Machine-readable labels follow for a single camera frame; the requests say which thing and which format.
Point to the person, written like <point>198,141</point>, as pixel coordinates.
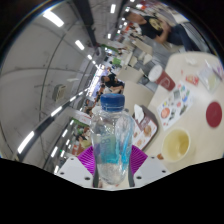
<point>110,81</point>
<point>153,26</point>

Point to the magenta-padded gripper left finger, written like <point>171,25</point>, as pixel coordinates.
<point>85,160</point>

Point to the ceiling lights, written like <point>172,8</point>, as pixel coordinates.
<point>53,18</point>

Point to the ceiling air conditioner unit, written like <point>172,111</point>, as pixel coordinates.
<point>59,92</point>

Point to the clear blue-capped water bottle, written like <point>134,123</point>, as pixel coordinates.
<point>111,133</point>

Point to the small red packet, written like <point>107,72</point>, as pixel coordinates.
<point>192,80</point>

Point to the cream chair with round hole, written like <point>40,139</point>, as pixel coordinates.
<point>138,95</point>

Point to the crumpled white napkin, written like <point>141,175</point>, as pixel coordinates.
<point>139,113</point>

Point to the white wrapper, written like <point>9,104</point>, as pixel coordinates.
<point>191,60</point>

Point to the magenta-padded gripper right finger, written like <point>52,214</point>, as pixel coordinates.
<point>140,161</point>

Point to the far cream chairs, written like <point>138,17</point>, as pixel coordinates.
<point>130,75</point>

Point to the colourful sticker sheet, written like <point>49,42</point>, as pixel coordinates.
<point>175,105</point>

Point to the clear plastic packet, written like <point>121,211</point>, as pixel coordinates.
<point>210,78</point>

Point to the flat round red coaster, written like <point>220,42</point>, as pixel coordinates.
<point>214,114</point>

